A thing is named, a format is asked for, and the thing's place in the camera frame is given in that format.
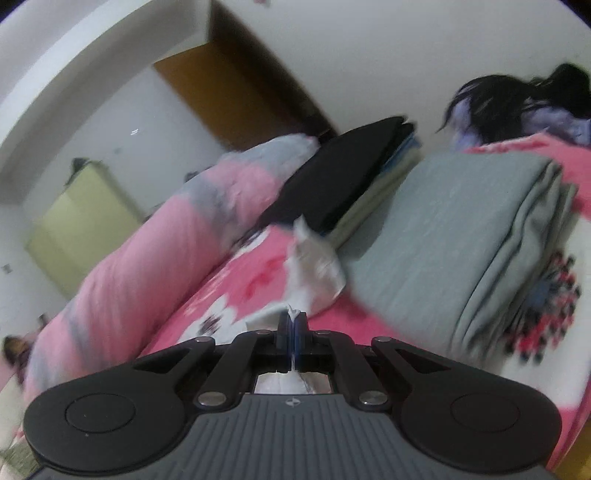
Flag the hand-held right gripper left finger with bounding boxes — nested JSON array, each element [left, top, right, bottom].
[[134, 313, 293, 411]]

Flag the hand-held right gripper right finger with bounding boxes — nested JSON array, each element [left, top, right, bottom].
[[293, 313, 455, 411]]

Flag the white button shirt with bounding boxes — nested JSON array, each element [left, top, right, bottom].
[[245, 215, 347, 395]]

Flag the black folded clothes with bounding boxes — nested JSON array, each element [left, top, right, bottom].
[[259, 115, 414, 232]]

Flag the pink floral blanket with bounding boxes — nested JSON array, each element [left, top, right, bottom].
[[134, 130, 591, 476]]

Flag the pale green folded cloth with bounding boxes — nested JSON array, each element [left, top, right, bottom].
[[328, 152, 421, 250]]

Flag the pink and grey quilt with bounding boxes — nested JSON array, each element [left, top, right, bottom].
[[21, 134, 321, 402]]

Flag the grey folded cloth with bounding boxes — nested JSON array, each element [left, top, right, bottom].
[[339, 150, 580, 370]]

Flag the blue folded cloth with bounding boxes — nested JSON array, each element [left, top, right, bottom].
[[383, 133, 423, 172]]

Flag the yellow-green cabinet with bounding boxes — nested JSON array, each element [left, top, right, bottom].
[[25, 159, 145, 301]]

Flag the wooden door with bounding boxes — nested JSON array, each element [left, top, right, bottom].
[[154, 41, 333, 144]]

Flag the brown plush toy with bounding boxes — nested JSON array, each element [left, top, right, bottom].
[[2, 336, 33, 384]]

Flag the pink and white bed headboard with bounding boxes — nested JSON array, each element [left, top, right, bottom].
[[0, 369, 33, 462]]

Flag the green patterned pillow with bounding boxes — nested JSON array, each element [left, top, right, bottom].
[[0, 443, 40, 476]]

